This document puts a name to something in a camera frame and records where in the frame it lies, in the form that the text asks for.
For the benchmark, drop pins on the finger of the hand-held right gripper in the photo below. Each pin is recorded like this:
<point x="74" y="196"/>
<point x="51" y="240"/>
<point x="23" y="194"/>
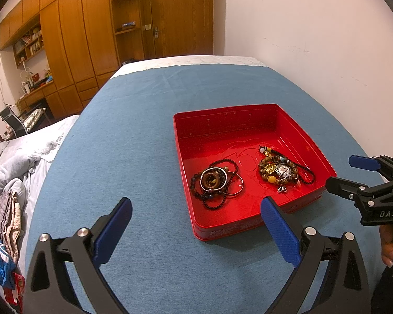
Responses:
<point x="340" y="188"/>
<point x="363" y="163"/>

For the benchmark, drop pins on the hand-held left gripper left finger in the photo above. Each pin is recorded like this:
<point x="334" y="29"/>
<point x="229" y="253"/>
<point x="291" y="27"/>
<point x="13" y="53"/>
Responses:
<point x="113" y="229"/>

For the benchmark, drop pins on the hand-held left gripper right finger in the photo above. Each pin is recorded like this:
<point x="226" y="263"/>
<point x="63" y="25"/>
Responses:
<point x="281" y="232"/>

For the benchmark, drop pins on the silver bangle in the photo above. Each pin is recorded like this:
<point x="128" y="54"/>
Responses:
<point x="241" y="186"/>

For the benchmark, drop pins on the gold pendant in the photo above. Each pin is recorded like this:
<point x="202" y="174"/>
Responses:
<point x="269" y="169"/>

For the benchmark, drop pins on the red tin box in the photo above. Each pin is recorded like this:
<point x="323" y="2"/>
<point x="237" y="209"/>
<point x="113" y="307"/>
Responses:
<point x="216" y="137"/>

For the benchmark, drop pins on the person's right hand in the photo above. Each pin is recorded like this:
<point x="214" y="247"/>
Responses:
<point x="389" y="245"/>

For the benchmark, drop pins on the beige quilted jacket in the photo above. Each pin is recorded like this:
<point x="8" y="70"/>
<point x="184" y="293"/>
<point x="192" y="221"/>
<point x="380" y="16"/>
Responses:
<point x="9" y="222"/>

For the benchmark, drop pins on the red packet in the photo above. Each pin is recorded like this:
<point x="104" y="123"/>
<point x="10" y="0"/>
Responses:
<point x="18" y="284"/>

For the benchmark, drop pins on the grey duvet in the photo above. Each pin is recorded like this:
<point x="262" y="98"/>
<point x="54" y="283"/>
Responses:
<point x="26" y="157"/>

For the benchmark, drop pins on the black office chair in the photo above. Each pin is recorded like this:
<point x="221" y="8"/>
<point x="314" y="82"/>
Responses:
<point x="11" y="122"/>

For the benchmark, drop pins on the wooden desk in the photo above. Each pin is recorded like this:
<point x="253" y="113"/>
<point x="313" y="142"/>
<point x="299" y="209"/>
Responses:
<point x="39" y="95"/>

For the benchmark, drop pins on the white sheet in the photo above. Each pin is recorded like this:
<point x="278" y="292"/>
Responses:
<point x="190" y="62"/>

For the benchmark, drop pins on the wooden wardrobe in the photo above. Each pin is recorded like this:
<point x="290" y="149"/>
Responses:
<point x="75" y="39"/>

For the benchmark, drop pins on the wooden bookshelf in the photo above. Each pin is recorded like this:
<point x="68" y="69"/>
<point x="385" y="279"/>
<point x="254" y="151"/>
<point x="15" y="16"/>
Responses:
<point x="28" y="44"/>

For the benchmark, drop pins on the wooden door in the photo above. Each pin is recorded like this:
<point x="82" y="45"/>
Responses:
<point x="180" y="16"/>

